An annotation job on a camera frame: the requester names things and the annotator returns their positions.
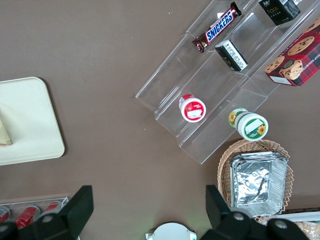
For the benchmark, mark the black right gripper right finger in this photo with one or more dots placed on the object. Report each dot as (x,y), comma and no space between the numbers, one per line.
(225,222)

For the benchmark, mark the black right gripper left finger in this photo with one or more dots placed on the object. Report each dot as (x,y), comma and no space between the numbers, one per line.
(70,220)

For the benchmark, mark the triangular sandwich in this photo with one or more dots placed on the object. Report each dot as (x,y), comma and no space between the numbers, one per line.
(4,135)

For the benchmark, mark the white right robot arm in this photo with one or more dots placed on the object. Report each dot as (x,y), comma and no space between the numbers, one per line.
(171,232)

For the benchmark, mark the aluminium foil tray stack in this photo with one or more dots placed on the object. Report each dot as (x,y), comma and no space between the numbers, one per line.
(255,182)

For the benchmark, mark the light wicker basket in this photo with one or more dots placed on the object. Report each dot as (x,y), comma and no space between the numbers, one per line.
(225,162)

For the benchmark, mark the cream plastic tray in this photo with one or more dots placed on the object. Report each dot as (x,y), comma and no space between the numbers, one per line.
(30,120)

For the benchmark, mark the clear acrylic bottle rack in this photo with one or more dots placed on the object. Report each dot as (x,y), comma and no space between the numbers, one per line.
(62,201)

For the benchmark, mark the red cola bottle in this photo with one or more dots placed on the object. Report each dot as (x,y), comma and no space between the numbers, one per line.
(27,216)
(3,215)
(52,207)

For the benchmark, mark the white plastic snack bin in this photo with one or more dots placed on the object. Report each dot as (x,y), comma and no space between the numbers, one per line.
(305,216)

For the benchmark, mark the clear cracker snack pack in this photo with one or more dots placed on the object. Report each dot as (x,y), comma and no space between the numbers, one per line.
(312,228)

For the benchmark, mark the green sunflower lidded cup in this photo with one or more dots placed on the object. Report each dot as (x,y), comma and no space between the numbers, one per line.
(251,126)

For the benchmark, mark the red lidded yogurt cup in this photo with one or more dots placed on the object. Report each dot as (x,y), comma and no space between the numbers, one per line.
(192,108)

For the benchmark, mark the clear acrylic stepped display stand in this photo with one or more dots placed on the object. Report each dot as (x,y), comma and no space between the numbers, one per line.
(175,75)

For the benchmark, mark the black box with white label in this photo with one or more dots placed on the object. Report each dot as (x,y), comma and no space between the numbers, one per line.
(231,55)

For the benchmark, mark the red tartan cookie box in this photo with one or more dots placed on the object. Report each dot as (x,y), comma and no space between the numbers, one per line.
(297,57)

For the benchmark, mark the Snickers chocolate bar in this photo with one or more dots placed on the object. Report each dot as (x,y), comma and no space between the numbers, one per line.
(220,27)

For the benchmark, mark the black box with gold print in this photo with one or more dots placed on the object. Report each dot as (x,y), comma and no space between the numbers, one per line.
(277,12)

